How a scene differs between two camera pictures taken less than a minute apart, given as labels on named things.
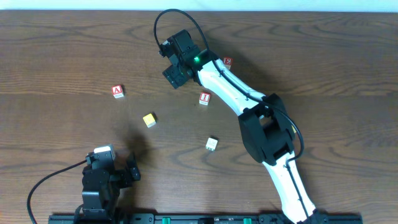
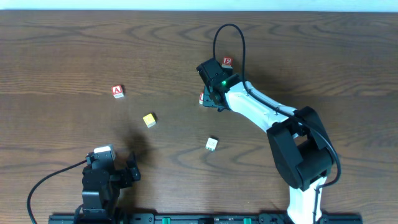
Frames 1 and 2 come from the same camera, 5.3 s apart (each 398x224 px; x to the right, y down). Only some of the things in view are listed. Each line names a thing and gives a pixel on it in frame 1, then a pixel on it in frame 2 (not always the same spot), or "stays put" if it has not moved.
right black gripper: (173, 59) -> (210, 99)
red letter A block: (117, 91) stays put
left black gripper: (125, 175) stays put
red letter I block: (204, 98) stays put
